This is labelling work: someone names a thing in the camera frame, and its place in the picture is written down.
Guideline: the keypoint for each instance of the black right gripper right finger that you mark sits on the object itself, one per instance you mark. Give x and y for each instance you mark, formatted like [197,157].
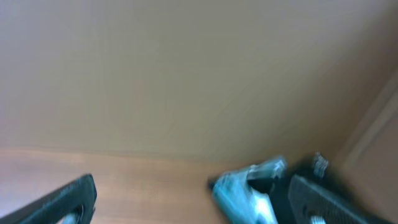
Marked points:
[311,203]

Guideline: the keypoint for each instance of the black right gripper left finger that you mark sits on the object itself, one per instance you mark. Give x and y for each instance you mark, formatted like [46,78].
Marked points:
[71,203]

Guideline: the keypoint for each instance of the black folded garment in pile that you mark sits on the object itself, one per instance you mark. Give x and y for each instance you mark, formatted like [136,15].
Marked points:
[315,170]

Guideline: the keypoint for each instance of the light blue denim jeans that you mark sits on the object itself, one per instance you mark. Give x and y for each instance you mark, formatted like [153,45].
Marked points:
[242,203]

